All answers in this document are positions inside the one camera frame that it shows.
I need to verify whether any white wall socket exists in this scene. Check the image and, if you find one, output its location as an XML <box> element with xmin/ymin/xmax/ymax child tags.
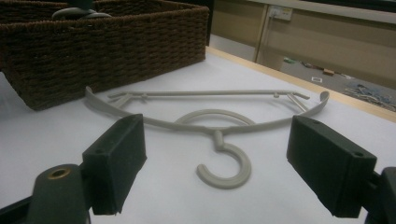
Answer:
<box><xmin>269</xmin><ymin>6</ymin><xmax>293</xmax><ymax>21</ymax></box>

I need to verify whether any pile of cables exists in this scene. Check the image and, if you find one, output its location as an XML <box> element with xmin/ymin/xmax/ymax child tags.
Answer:
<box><xmin>344</xmin><ymin>83</ymin><xmax>396</xmax><ymax>111</ymax></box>

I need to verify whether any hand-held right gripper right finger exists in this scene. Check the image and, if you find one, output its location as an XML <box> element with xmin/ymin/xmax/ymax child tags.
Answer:
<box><xmin>286</xmin><ymin>115</ymin><xmax>377</xmax><ymax>218</ymax></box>

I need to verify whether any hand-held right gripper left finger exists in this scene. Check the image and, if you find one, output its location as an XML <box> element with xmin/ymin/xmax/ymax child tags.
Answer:
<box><xmin>81</xmin><ymin>113</ymin><xmax>148</xmax><ymax>217</ymax></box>

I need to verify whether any beige counter cabinet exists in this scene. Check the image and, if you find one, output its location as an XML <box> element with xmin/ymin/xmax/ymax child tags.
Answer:
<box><xmin>208</xmin><ymin>0</ymin><xmax>396</xmax><ymax>91</ymax></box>

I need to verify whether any grey plastic clothes hanger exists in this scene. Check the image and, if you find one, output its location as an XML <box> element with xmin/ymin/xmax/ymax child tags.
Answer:
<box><xmin>51</xmin><ymin>7</ymin><xmax>112</xmax><ymax>21</ymax></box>
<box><xmin>84</xmin><ymin>86</ymin><xmax>331</xmax><ymax>190</ymax></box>

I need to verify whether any brown woven basket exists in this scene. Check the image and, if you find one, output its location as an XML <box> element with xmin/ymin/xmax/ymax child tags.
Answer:
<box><xmin>0</xmin><ymin>0</ymin><xmax>210</xmax><ymax>111</ymax></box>

